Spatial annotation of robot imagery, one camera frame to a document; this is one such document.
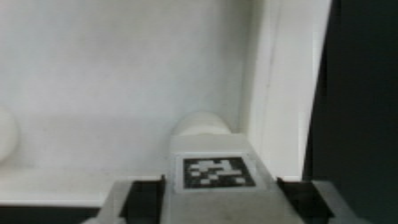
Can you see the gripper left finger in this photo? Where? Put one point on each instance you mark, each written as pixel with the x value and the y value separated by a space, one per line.
pixel 133 202

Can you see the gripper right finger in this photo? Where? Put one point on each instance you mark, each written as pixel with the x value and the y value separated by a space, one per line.
pixel 318 202

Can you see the white table leg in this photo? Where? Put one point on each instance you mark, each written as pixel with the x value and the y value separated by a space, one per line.
pixel 220 190

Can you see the white square tabletop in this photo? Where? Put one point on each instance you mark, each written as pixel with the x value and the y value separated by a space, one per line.
pixel 115 64

